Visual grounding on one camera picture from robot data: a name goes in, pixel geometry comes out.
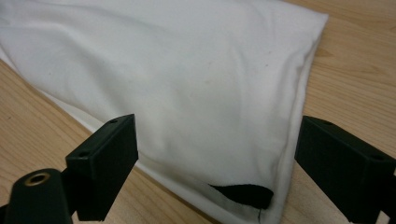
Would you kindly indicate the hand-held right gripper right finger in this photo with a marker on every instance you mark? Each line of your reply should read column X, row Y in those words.
column 342, row 165

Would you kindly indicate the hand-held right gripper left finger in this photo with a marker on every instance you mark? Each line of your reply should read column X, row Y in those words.
column 106, row 165

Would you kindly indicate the white printed tank top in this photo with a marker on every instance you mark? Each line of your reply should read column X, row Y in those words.
column 186, row 77

